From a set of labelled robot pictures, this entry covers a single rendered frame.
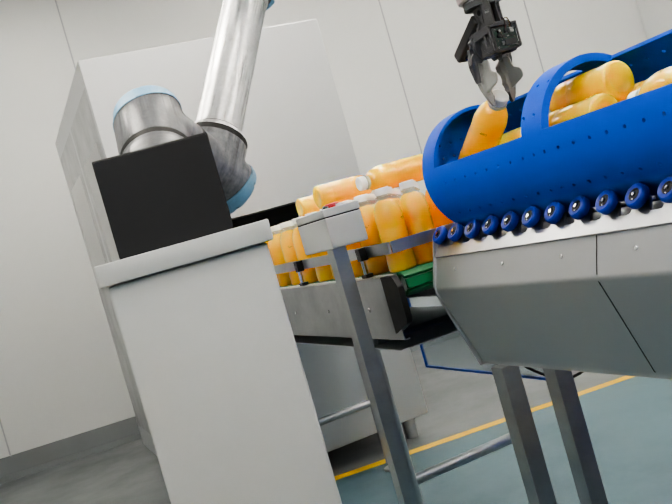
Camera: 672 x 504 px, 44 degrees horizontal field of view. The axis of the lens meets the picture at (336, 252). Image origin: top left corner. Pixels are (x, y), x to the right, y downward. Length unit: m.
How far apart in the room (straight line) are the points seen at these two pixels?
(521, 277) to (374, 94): 4.75
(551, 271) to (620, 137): 0.35
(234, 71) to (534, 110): 0.76
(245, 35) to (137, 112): 0.44
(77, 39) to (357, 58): 2.03
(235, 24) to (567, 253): 0.99
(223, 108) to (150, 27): 4.40
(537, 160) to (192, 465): 0.84
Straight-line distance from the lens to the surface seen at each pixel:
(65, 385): 6.16
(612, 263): 1.51
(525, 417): 2.03
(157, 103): 1.77
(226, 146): 1.86
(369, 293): 2.16
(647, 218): 1.45
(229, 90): 1.97
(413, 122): 6.42
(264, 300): 1.52
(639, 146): 1.39
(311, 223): 2.09
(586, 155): 1.48
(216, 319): 1.52
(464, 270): 1.91
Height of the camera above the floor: 1.05
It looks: 2 degrees down
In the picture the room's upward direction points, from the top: 16 degrees counter-clockwise
